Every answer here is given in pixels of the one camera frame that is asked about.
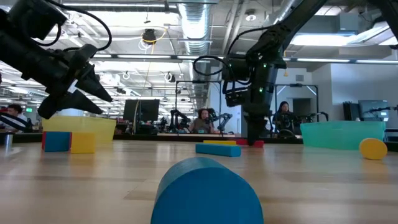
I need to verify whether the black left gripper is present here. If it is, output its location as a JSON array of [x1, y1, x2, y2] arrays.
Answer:
[[18, 39, 113, 120]]

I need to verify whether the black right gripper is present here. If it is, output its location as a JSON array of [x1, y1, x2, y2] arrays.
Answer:
[[242, 60, 279, 146]]

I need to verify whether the yellow bar block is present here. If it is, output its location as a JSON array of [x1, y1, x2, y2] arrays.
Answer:
[[203, 139, 238, 146]]

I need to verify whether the blue bar block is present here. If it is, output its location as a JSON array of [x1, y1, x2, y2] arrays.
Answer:
[[195, 143, 242, 157]]

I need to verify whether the yellow cube block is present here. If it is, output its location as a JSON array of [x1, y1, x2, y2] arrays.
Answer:
[[70, 131, 96, 154]]

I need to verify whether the blue wedge block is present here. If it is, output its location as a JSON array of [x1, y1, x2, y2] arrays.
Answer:
[[44, 131, 71, 152]]

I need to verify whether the large blue cylinder block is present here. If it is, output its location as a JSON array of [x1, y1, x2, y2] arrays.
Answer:
[[150, 156, 264, 224]]

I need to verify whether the yellow disc block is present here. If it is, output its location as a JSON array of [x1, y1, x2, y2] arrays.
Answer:
[[359, 138, 388, 161]]

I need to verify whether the white column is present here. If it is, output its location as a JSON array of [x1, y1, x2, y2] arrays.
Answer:
[[58, 107, 86, 118]]

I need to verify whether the dark round object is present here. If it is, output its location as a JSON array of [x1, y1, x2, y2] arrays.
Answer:
[[277, 129, 297, 139]]

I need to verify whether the yellow translucent plastic bin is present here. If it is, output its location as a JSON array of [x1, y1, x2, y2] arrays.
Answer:
[[42, 116, 118, 144]]

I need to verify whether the person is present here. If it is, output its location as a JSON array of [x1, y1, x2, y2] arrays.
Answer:
[[0, 104, 29, 131], [188, 108, 218, 134], [272, 101, 296, 133]]

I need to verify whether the black monitor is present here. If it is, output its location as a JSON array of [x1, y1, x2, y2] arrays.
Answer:
[[123, 99, 160, 123]]

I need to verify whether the background desk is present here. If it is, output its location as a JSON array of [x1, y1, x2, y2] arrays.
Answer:
[[157, 133, 242, 138]]

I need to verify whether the long ceiling light strip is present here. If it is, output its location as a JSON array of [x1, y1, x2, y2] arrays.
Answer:
[[90, 54, 398, 65]]

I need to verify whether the teal translucent plastic bin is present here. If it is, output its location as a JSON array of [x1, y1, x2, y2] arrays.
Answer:
[[300, 120, 386, 151]]

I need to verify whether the metal bottle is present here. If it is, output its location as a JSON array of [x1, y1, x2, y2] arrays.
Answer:
[[3, 133, 14, 150]]

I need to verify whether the black panel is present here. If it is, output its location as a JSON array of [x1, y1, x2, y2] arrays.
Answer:
[[343, 101, 360, 121]]

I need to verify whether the grey monitor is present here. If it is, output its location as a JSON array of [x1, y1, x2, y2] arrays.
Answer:
[[358, 99, 389, 122]]

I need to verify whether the black metal frame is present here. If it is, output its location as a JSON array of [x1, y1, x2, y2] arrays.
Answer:
[[174, 80, 223, 134], [275, 83, 319, 124]]

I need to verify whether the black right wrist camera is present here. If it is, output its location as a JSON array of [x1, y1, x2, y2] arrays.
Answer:
[[221, 57, 251, 108]]

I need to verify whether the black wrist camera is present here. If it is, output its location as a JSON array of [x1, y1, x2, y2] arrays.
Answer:
[[7, 0, 68, 40], [221, 57, 251, 108]]

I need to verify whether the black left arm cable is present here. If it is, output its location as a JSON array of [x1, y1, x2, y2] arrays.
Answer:
[[30, 0, 113, 52]]

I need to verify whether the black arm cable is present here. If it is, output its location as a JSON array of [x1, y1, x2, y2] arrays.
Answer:
[[192, 26, 271, 94], [30, 0, 113, 52]]

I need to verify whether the black ceiling cord reel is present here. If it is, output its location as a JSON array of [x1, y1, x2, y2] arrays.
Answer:
[[142, 28, 157, 45]]

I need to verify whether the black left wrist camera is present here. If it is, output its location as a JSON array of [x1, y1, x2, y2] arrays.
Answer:
[[7, 0, 68, 40]]

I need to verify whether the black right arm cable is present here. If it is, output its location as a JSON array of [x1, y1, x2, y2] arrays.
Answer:
[[192, 26, 271, 94]]

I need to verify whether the silver ventilation duct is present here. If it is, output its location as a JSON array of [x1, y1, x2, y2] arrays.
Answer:
[[177, 0, 215, 110], [264, 0, 299, 26]]

